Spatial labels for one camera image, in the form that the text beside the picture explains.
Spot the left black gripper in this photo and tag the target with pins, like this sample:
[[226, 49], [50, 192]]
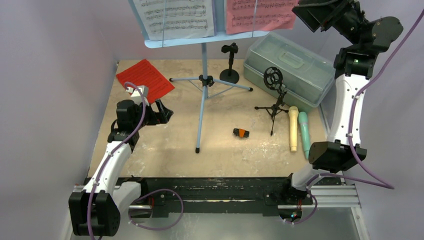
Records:
[[160, 117]]

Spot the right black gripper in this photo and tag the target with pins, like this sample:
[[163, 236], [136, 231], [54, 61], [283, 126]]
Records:
[[318, 16]]

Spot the red sheet music page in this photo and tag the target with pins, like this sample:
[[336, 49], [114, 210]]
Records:
[[144, 73]]

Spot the blue music stand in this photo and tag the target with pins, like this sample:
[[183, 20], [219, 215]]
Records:
[[205, 79]]

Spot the pink sheet music page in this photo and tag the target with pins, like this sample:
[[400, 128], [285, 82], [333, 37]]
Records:
[[259, 15]]

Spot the black round-base mic stand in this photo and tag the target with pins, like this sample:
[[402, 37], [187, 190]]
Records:
[[230, 75]]

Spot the cream yellow microphone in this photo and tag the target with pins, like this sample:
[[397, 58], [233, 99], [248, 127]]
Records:
[[293, 113]]

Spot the mint green microphone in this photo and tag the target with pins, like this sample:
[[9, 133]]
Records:
[[303, 122]]

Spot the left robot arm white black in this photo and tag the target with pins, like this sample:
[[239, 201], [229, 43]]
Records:
[[96, 209]]

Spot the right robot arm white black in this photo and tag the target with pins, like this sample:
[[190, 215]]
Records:
[[354, 67]]

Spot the green translucent storage case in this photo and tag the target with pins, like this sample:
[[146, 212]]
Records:
[[306, 75]]

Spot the white sheet music page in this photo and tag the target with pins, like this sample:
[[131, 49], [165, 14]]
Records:
[[176, 19]]

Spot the lavender sheet music page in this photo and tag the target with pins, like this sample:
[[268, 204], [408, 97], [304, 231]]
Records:
[[214, 17]]

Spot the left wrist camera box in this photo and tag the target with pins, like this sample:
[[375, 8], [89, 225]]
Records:
[[139, 95]]

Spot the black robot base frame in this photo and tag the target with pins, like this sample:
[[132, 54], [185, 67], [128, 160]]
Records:
[[218, 195]]

